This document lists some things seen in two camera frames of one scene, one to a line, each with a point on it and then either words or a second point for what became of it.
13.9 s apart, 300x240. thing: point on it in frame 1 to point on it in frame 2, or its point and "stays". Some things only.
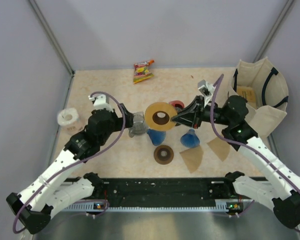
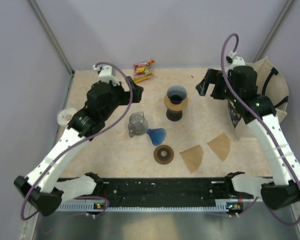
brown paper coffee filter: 192,157 stays
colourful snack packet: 141,72 stays
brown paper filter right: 221,147 stays
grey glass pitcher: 139,126 stays
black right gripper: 196,111 to 210,77
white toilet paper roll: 69,119 stays
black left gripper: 129,118 to 137,91
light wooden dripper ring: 160,106 to 175,107
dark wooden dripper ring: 163,154 stays
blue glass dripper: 157,137 stays
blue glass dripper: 190,139 to 176,94
